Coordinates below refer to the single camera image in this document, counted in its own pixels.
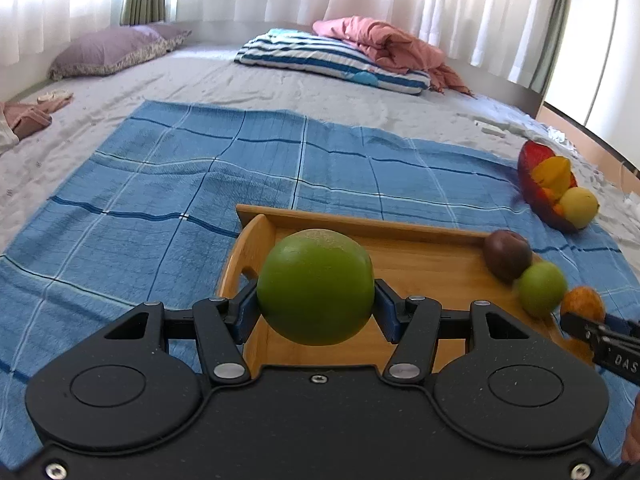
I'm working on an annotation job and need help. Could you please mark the pink clothes pile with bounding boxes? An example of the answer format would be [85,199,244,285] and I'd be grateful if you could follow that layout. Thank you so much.
[1,91,74,144]

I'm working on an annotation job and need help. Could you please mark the red glass fruit bowl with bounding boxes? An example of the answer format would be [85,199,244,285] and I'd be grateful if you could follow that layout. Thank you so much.
[518,140,578,233]

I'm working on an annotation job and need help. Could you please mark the purple pillow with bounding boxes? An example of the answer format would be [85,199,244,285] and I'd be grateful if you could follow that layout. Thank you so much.
[48,23,191,80]

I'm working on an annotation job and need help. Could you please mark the person's hand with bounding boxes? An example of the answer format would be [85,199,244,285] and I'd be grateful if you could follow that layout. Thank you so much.
[620,394,640,464]

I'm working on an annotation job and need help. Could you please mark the pink crumpled quilt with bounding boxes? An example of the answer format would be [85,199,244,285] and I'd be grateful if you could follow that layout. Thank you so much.
[312,16,472,96]

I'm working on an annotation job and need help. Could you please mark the green apple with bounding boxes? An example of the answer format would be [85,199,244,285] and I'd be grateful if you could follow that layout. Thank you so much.
[515,261,567,318]
[257,229,374,346]

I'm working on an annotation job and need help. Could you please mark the dark purple plum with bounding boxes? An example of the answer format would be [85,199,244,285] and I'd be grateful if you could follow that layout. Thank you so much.
[483,230,533,284]

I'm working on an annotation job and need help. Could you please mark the yellow pear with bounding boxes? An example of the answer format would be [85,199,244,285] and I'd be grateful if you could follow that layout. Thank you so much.
[558,186,600,230]

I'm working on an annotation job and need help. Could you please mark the blue striped pillow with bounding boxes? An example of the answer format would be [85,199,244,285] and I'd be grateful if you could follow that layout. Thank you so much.
[234,28,432,96]

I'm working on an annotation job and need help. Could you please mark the grey bed sheet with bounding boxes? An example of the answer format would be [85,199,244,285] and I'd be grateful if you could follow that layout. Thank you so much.
[1,46,639,266]

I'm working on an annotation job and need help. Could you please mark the wooden serving tray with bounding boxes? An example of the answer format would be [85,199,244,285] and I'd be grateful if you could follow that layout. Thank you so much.
[217,204,591,373]

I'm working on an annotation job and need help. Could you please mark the white clothes at right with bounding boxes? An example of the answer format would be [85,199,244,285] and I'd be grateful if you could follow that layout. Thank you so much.
[546,126,578,154]

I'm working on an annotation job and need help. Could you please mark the yellowish orange fruit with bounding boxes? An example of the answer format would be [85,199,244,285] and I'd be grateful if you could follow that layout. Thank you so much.
[560,285,605,324]

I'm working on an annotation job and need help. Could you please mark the yellow starfruit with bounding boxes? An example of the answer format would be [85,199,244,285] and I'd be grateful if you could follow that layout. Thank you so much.
[530,156,573,201]

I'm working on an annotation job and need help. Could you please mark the blue plaid blanket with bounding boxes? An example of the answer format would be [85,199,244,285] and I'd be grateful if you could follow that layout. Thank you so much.
[1,101,639,467]

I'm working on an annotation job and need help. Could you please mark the green curtain right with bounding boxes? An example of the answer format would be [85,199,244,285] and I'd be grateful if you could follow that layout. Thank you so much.
[529,0,570,96]

